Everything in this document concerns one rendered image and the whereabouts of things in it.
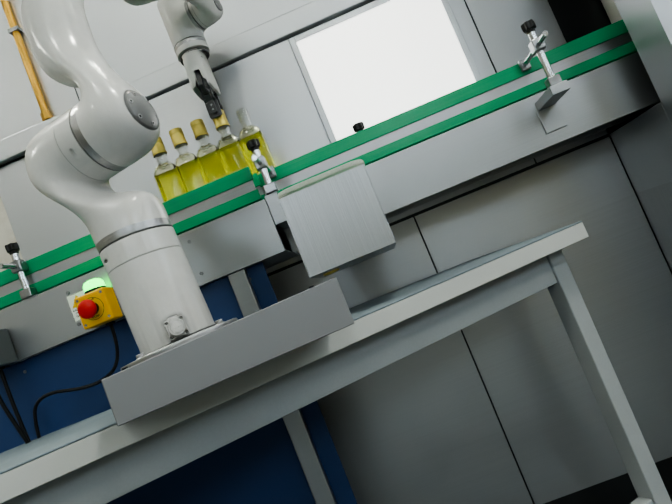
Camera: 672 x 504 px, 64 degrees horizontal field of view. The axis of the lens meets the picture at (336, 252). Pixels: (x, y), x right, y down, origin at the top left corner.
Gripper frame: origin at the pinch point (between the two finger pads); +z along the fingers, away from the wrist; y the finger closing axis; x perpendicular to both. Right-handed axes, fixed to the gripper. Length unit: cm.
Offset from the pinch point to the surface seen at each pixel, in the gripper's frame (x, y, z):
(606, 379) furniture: 56, 18, 89
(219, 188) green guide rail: -3.3, 13.6, 21.9
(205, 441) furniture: -10, 53, 66
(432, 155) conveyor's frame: 44, 6, 32
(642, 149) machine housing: 92, -3, 49
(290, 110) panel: 16.8, -12.1, 2.8
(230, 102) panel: 2.4, -12.1, -5.9
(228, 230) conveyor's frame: -4.4, 15.4, 31.8
